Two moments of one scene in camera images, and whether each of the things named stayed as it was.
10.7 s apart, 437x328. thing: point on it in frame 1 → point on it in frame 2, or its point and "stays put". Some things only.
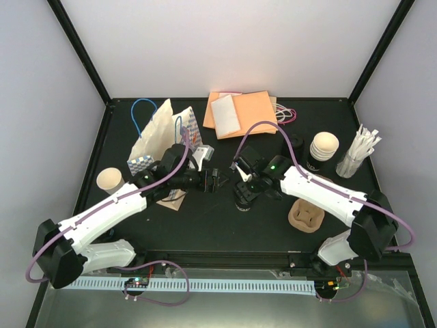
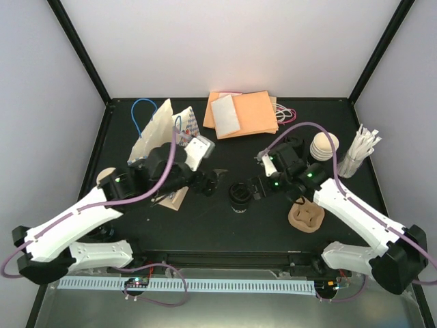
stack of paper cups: (324, 145) stays put
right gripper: (245, 195) → (254, 185)
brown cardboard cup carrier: (305, 216) stays put
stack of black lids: (298, 146) stays put
